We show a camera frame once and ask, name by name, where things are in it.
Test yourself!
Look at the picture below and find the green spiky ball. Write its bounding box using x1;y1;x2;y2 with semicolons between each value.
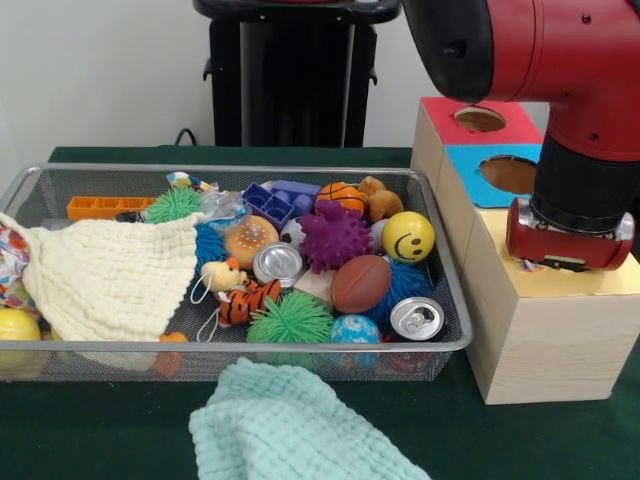
247;292;334;371

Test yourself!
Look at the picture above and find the plain yellow ball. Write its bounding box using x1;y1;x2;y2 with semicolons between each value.
0;308;43;373

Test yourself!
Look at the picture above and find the yellow smiley face ball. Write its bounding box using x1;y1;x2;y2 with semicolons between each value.
382;211;436;264

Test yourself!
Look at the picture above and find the blue globe ball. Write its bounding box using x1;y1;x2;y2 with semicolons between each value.
330;314;381;369

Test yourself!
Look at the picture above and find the orange tiger plush toy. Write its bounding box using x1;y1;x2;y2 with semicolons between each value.
215;278;283;327

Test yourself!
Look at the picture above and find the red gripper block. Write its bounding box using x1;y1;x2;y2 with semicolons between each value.
506;197;637;273

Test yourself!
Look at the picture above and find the orange toy basketball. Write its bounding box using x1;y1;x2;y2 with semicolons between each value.
316;181;369;215

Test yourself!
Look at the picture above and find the brown toy football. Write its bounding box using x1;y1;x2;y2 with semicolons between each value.
331;254;393;314

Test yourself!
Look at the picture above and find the mint green knitted cloth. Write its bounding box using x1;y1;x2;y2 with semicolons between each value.
190;358;431;480

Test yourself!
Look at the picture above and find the silver drink can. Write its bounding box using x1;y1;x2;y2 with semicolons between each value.
390;296;445;341

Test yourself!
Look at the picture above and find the orange plastic tray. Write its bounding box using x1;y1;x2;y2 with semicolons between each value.
67;196;156;221

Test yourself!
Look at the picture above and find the purple spiky ball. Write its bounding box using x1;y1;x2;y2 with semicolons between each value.
298;200;374;273

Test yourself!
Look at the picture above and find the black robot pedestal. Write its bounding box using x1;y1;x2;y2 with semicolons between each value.
193;0;411;149

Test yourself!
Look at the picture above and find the wooden box with three holes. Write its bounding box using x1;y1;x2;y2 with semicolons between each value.
410;97;640;405

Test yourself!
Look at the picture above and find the shallow wire mesh bin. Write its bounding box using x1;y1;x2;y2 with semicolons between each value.
0;163;473;383

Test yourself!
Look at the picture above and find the cream knitted cloth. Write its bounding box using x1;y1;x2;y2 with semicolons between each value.
0;212;206;346

